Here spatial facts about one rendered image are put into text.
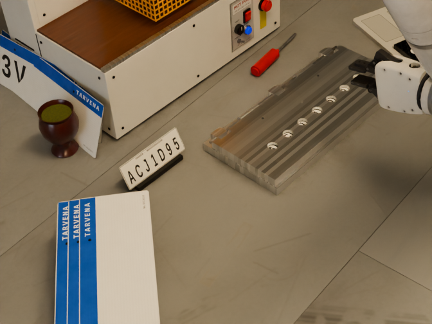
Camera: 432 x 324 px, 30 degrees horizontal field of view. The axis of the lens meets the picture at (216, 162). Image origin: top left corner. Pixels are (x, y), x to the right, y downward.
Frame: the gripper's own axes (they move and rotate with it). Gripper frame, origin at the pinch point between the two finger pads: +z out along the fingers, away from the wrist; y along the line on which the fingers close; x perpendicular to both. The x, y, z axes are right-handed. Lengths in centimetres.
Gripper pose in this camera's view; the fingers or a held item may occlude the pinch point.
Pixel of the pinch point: (362, 73)
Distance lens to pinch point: 161.7
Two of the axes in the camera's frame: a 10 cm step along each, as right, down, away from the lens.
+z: -6.9, -2.8, 6.6
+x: 6.9, -5.3, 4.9
